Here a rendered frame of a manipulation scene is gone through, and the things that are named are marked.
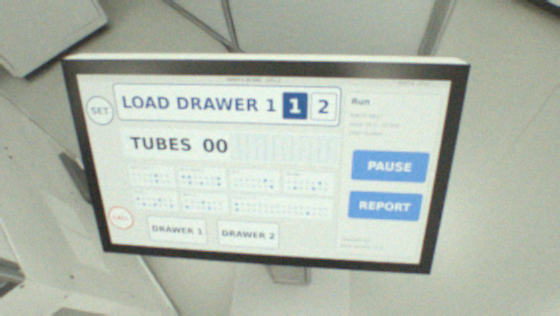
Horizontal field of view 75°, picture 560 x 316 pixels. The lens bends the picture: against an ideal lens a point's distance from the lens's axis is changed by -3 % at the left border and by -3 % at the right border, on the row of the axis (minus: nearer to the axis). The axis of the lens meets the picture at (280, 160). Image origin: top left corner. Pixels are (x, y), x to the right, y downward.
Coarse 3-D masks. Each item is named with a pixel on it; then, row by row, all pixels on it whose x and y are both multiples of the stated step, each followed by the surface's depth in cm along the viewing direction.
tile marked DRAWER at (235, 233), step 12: (228, 228) 56; (240, 228) 56; (252, 228) 55; (264, 228) 55; (276, 228) 55; (228, 240) 57; (240, 240) 56; (252, 240) 56; (264, 240) 56; (276, 240) 56
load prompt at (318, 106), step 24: (120, 96) 49; (144, 96) 49; (168, 96) 49; (192, 96) 48; (216, 96) 48; (240, 96) 48; (264, 96) 47; (288, 96) 47; (312, 96) 47; (336, 96) 46; (144, 120) 50; (168, 120) 50; (192, 120) 50; (216, 120) 49; (240, 120) 49; (264, 120) 49; (288, 120) 48; (312, 120) 48; (336, 120) 48
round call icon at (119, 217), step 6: (108, 210) 57; (114, 210) 57; (120, 210) 57; (126, 210) 57; (132, 210) 56; (108, 216) 57; (114, 216) 57; (120, 216) 57; (126, 216) 57; (132, 216) 57; (114, 222) 58; (120, 222) 58; (126, 222) 57; (132, 222) 57; (114, 228) 58; (120, 228) 58; (126, 228) 58; (132, 228) 58
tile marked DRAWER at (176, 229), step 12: (156, 216) 56; (168, 216) 56; (180, 216) 56; (156, 228) 57; (168, 228) 57; (180, 228) 57; (192, 228) 57; (204, 228) 56; (156, 240) 58; (168, 240) 58; (180, 240) 58; (192, 240) 57; (204, 240) 57
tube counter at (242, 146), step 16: (208, 144) 51; (224, 144) 51; (240, 144) 50; (256, 144) 50; (272, 144) 50; (288, 144) 50; (304, 144) 49; (320, 144) 49; (336, 144) 49; (224, 160) 51; (240, 160) 51; (256, 160) 51; (272, 160) 51; (288, 160) 50; (304, 160) 50; (320, 160) 50; (336, 160) 50
